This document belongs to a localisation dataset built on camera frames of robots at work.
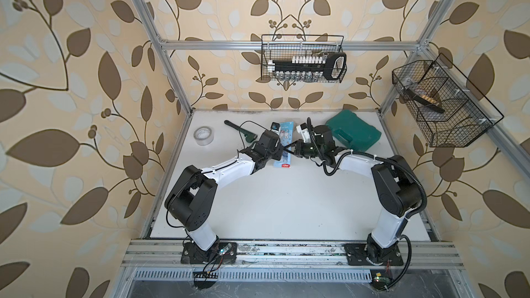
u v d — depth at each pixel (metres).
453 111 0.72
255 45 0.91
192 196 0.48
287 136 0.89
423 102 0.74
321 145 0.75
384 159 0.53
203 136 1.09
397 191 0.49
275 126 0.79
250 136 1.08
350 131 1.08
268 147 0.69
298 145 0.81
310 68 0.85
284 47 0.91
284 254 0.75
